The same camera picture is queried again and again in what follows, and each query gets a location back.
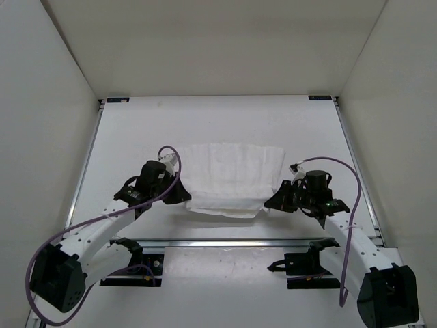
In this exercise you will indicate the aluminium front rail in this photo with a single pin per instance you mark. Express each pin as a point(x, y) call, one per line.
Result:
point(223, 243)

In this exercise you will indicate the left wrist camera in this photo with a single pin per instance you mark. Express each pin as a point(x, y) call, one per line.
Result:
point(170, 161)

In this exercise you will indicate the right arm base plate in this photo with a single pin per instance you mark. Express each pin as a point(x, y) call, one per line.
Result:
point(303, 269)

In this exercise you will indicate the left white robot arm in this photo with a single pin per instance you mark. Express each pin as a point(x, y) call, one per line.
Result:
point(63, 272)

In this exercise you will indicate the blue corner label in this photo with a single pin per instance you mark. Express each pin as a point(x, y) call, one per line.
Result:
point(117, 100)
point(319, 97)

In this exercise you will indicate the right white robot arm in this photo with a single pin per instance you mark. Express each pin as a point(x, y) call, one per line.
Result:
point(385, 292)

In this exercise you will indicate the white pleated skirt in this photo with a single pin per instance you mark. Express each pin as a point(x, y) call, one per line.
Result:
point(230, 179)

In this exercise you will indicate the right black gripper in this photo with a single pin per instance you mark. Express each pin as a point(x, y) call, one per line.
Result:
point(280, 201)

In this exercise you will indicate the right blue corner label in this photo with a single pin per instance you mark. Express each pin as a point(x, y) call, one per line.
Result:
point(319, 97)

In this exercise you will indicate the left blue corner label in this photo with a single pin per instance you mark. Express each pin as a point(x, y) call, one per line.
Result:
point(117, 100)

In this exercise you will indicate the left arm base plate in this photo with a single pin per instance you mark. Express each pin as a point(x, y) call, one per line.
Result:
point(144, 271)

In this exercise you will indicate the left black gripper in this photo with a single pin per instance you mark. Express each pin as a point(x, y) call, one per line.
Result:
point(180, 192)

